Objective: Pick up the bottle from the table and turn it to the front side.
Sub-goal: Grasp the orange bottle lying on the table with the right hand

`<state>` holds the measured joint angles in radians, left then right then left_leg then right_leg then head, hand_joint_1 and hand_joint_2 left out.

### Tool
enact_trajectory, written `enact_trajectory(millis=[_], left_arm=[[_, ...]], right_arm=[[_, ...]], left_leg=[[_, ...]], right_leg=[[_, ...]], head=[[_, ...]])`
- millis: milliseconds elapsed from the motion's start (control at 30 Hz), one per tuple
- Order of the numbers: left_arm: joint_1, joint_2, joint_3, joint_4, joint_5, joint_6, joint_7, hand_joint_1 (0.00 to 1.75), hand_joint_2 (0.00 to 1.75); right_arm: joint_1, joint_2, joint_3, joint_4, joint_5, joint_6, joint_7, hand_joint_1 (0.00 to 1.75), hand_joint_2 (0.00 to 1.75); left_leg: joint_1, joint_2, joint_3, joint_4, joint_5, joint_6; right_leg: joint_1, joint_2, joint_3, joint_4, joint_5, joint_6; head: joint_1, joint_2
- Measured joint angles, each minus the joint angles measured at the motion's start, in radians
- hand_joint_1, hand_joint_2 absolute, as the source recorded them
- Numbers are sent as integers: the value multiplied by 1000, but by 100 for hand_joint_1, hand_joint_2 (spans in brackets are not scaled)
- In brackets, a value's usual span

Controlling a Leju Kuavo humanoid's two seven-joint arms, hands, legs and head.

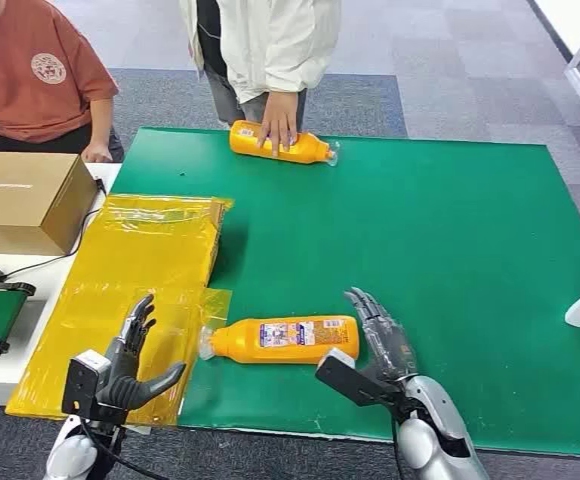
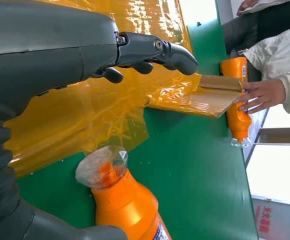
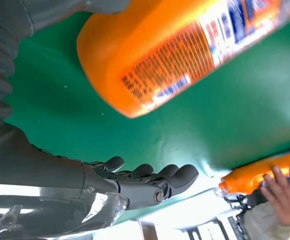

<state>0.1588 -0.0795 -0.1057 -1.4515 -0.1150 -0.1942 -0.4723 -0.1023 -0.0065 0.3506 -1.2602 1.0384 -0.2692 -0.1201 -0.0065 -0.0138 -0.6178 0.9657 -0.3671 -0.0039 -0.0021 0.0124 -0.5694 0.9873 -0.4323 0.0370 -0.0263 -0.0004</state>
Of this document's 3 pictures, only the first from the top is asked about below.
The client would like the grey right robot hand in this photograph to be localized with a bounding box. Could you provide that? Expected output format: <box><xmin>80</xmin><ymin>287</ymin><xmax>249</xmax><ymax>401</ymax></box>
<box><xmin>344</xmin><ymin>287</ymin><xmax>419</xmax><ymax>385</ymax></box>

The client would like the person's hand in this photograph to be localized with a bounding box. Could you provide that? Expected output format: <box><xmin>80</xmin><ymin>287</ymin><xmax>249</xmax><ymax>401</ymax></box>
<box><xmin>257</xmin><ymin>90</ymin><xmax>300</xmax><ymax>160</ymax></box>

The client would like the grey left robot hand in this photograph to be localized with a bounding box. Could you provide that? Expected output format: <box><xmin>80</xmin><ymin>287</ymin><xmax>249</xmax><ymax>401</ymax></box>
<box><xmin>100</xmin><ymin>294</ymin><xmax>187</xmax><ymax>413</ymax></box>

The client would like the orange bottle with clear cap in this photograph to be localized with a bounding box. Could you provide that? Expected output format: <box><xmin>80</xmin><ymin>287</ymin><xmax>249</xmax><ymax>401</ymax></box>
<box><xmin>228</xmin><ymin>119</ymin><xmax>341</xmax><ymax>168</ymax></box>

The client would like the orange bottle with printed label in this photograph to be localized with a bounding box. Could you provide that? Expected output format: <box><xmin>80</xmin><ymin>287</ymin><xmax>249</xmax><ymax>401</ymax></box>
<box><xmin>198</xmin><ymin>314</ymin><xmax>361</xmax><ymax>366</ymax></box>

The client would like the person standing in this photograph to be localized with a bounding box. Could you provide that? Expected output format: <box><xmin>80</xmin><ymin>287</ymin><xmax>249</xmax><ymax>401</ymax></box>
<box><xmin>178</xmin><ymin>0</ymin><xmax>343</xmax><ymax>131</ymax></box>

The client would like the yellow plastic film sheet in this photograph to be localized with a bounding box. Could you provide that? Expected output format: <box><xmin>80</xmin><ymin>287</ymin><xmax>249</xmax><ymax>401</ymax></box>
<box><xmin>5</xmin><ymin>281</ymin><xmax>233</xmax><ymax>427</ymax></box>

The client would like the green table mat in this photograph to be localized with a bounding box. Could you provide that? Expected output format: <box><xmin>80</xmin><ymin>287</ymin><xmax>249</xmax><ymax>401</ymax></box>
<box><xmin>111</xmin><ymin>126</ymin><xmax>580</xmax><ymax>459</ymax></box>

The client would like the yellow film-wrapped flat box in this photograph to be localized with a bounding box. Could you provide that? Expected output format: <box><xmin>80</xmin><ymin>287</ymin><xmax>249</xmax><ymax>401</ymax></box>
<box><xmin>72</xmin><ymin>192</ymin><xmax>235</xmax><ymax>293</ymax></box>

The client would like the brown cardboard box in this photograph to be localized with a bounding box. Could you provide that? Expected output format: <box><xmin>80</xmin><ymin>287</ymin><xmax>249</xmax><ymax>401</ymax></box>
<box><xmin>0</xmin><ymin>151</ymin><xmax>100</xmax><ymax>258</ymax></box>

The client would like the person sitting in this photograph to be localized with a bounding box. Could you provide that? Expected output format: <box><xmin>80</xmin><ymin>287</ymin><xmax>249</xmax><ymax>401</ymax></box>
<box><xmin>0</xmin><ymin>0</ymin><xmax>125</xmax><ymax>164</ymax></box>

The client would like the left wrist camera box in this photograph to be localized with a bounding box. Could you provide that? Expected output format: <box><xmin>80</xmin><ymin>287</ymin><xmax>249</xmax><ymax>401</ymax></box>
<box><xmin>61</xmin><ymin>349</ymin><xmax>121</xmax><ymax>427</ymax></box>

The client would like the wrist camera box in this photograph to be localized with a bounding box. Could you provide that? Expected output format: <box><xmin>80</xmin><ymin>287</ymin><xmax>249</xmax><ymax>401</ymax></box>
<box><xmin>314</xmin><ymin>348</ymin><xmax>407</xmax><ymax>409</ymax></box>
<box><xmin>61</xmin><ymin>349</ymin><xmax>121</xmax><ymax>427</ymax></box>

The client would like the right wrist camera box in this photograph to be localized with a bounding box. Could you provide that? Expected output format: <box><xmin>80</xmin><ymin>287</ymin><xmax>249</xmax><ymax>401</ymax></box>
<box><xmin>314</xmin><ymin>348</ymin><xmax>407</xmax><ymax>409</ymax></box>

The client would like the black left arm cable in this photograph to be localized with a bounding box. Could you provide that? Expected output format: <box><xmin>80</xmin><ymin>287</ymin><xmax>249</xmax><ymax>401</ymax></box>
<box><xmin>79</xmin><ymin>419</ymin><xmax>172</xmax><ymax>480</ymax></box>

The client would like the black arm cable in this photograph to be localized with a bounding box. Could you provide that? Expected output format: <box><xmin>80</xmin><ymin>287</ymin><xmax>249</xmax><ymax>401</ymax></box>
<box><xmin>79</xmin><ymin>419</ymin><xmax>172</xmax><ymax>480</ymax></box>
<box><xmin>390</xmin><ymin>415</ymin><xmax>407</xmax><ymax>480</ymax></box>

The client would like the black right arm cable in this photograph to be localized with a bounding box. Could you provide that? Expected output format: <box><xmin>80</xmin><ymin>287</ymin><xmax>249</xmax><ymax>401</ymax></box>
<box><xmin>390</xmin><ymin>415</ymin><xmax>407</xmax><ymax>480</ymax></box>

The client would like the thin black power cable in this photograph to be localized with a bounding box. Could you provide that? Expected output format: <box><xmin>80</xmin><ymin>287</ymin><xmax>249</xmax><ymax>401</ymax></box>
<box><xmin>0</xmin><ymin>176</ymin><xmax>107</xmax><ymax>281</ymax></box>

